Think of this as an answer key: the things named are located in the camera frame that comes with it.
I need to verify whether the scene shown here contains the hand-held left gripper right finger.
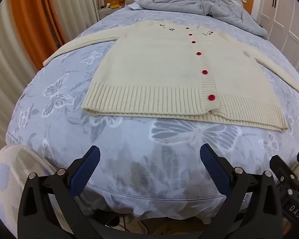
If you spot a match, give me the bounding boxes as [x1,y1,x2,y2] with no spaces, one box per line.
[199,143,284,239]

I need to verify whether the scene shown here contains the bed with butterfly sheet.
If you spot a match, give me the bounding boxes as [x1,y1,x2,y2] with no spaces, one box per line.
[5,6,299,219]

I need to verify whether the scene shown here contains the white spotted fleece cloth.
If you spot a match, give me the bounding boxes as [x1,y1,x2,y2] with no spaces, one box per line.
[0,144,74,233]

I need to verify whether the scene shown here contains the grey duvet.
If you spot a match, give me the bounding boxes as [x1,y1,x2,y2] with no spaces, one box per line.
[133,0,269,40]

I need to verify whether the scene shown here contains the beige nightstand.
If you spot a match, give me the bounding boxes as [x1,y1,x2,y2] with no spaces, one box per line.
[98,6,126,22]

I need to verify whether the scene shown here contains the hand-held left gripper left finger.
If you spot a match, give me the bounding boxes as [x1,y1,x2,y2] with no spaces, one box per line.
[17,145,107,239]

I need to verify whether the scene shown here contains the white wardrobe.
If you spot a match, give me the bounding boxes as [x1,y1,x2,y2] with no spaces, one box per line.
[251,0,299,80]

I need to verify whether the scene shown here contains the cream knit cardigan red buttons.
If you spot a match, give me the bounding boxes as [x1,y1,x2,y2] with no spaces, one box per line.
[43,20,299,131]

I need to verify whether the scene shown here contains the orange curtain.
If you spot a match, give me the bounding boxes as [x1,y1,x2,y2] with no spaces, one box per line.
[9,0,68,71]

